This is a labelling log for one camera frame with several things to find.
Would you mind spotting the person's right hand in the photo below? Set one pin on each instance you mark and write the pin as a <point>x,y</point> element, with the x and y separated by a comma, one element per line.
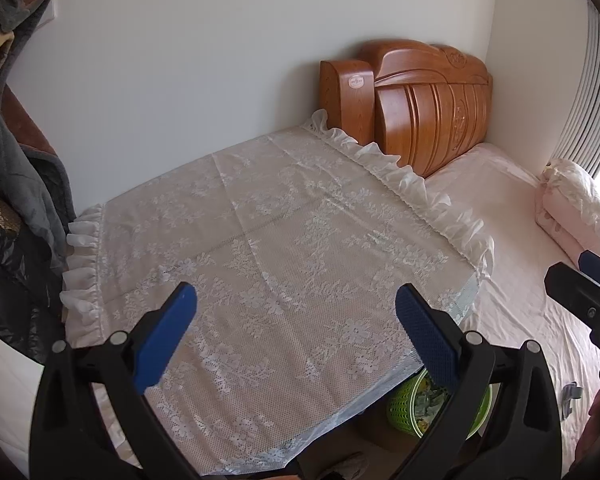
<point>599,405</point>

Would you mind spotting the wooden headboard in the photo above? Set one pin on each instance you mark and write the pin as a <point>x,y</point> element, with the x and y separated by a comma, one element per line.
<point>425,110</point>

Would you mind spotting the green plastic basket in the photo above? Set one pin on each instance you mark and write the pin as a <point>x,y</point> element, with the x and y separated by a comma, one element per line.
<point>405,410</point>

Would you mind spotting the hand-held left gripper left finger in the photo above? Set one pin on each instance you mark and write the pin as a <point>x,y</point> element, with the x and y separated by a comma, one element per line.
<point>165,340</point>

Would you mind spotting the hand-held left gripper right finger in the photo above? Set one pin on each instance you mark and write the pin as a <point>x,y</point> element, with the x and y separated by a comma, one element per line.
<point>427,340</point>

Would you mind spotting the white lace tablecloth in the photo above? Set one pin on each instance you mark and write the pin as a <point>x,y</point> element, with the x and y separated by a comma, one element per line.
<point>280,240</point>

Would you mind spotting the brown cloth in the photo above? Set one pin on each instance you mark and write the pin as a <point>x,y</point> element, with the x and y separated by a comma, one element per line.
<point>27,125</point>

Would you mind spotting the bed with pink sheet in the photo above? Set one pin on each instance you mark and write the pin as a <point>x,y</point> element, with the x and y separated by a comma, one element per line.
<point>515,240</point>

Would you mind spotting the grey jacket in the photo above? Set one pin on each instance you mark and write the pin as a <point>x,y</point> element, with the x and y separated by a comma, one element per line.
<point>25,170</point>

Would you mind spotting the white pleated curtain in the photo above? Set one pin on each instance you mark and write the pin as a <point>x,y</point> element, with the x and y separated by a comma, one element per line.
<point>592,95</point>

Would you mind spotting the small grey cloth piece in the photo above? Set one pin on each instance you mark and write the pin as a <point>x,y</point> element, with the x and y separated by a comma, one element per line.
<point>571,397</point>

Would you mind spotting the white wall switch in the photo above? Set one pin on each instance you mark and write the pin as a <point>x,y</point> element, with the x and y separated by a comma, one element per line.
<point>49,12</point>

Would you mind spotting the black glossy jacket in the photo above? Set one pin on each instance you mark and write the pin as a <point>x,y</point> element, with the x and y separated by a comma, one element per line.
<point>10,290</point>

